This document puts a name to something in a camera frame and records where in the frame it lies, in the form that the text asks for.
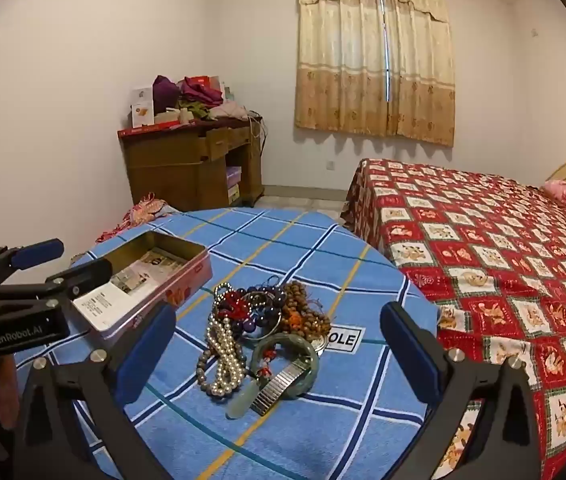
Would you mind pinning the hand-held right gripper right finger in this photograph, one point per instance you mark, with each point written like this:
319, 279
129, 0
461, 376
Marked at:
409, 355

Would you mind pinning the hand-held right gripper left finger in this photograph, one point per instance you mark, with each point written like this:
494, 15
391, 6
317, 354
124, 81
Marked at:
147, 355

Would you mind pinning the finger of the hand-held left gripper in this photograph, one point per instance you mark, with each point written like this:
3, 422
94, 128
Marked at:
38, 255
83, 276

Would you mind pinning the rectangular metal tin box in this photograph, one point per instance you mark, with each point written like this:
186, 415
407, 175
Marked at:
188, 280

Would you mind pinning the red knot ornament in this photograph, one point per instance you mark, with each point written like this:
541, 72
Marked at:
235, 306

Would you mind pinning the pale jade pendant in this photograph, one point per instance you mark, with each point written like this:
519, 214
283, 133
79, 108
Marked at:
243, 401

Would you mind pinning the green jade bangle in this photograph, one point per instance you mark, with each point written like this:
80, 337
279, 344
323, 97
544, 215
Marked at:
269, 347

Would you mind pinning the thin silver bangle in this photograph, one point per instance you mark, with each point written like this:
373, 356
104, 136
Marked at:
274, 329

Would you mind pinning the metal band wristwatch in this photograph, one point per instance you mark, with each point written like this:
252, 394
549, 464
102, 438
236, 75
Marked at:
275, 390

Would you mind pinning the white paper sheet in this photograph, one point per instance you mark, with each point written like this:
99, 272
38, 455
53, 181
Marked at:
100, 307

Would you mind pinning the printed paper leaflet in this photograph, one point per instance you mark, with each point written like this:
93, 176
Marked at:
155, 265

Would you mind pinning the heap of colourful clothes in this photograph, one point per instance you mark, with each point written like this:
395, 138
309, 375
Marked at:
140, 212

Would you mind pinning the brown wooden desk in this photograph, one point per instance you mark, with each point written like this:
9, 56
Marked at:
173, 170

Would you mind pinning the red patterned bed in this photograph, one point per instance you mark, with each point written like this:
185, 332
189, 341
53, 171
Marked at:
503, 240

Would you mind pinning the blue plaid tablecloth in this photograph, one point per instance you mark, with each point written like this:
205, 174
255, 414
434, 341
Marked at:
273, 240

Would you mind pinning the flat red box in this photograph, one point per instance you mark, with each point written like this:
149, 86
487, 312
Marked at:
163, 122

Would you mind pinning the stacked boxes under desk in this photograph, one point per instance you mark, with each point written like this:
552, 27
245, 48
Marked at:
233, 185

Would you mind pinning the white printed carton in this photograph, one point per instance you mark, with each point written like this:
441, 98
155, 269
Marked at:
143, 107

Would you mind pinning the pile of clothes on desk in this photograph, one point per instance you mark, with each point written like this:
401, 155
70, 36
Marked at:
198, 95

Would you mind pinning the beige patterned curtain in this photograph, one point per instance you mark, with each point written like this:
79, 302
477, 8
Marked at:
363, 60

